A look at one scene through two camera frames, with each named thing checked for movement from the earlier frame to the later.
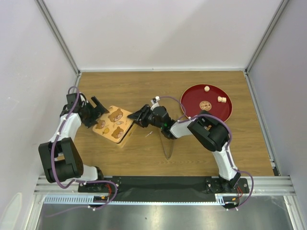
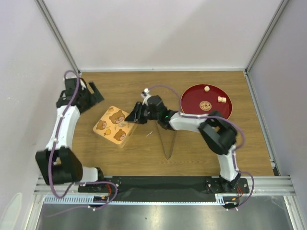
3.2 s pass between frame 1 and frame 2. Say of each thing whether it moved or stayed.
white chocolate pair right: stayed
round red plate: stayed
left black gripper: moved
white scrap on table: stayed
